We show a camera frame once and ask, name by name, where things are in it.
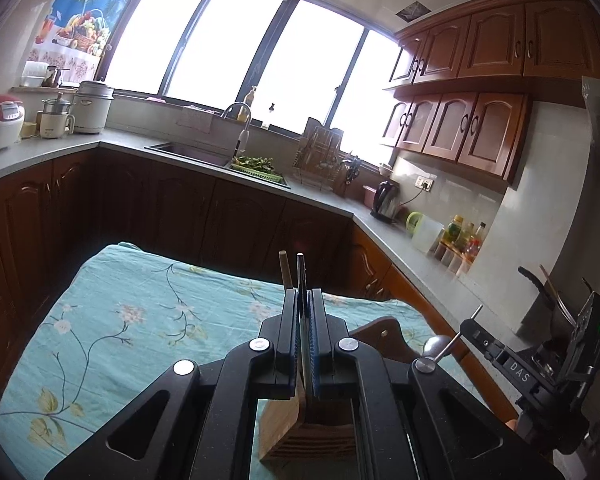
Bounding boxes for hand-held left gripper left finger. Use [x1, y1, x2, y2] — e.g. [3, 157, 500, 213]
[45, 287, 301, 480]

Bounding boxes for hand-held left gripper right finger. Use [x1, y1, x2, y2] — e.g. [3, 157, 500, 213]
[307, 289, 566, 480]

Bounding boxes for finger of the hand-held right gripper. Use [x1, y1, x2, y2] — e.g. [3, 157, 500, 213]
[459, 320, 537, 397]

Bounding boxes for steel spoon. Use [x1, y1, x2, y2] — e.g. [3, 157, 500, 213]
[424, 305, 483, 363]

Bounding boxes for wooden utensil holder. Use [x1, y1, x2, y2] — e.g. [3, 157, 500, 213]
[257, 316, 417, 464]

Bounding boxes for black wok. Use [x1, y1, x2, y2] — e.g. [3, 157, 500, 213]
[517, 264, 597, 333]

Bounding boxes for row of seasoning bottles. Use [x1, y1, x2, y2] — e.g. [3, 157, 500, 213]
[432, 214, 487, 277]

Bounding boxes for grey kitchen countertop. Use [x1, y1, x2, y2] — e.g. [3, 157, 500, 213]
[0, 127, 531, 361]

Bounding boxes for green-lidded plastic pitcher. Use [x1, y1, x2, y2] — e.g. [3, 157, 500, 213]
[405, 211, 446, 255]

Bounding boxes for floral teal tablecloth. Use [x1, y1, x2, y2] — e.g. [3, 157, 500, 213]
[0, 241, 463, 480]

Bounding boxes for wooden lower cabinets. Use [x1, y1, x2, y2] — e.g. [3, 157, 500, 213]
[0, 146, 518, 423]

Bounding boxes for wooden cabinets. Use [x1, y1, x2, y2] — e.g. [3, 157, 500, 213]
[379, 0, 600, 187]
[0, 146, 518, 423]

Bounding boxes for basket of green vegetables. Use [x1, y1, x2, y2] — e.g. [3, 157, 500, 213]
[229, 155, 286, 184]

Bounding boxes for steel kitchen sink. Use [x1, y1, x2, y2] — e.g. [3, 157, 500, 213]
[144, 141, 234, 170]

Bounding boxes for chrome kitchen faucet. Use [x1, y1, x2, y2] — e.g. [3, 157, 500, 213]
[221, 101, 254, 159]

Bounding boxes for yellow soap bottle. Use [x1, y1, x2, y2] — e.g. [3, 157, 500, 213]
[242, 85, 259, 124]

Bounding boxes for white cloth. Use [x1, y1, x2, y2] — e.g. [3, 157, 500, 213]
[175, 104, 214, 134]

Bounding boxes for wooden upper cabinets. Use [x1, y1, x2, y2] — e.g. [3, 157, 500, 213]
[379, 0, 600, 187]

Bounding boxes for kitchen window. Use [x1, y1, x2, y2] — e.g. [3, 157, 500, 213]
[101, 0, 407, 150]

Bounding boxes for tall white cooker pot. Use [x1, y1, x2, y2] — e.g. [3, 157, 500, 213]
[72, 79, 115, 135]

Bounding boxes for small white electric pot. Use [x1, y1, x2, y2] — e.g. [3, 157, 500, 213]
[38, 91, 77, 140]

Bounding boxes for white and red rice cooker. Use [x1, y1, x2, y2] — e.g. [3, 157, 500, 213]
[0, 93, 27, 154]

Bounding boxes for white plastic container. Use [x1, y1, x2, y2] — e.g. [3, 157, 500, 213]
[20, 59, 49, 88]

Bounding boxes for wire dish rack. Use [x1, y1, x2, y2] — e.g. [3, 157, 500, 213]
[292, 117, 346, 191]

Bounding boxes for fruit wall poster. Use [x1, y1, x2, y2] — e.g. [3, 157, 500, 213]
[29, 0, 149, 87]

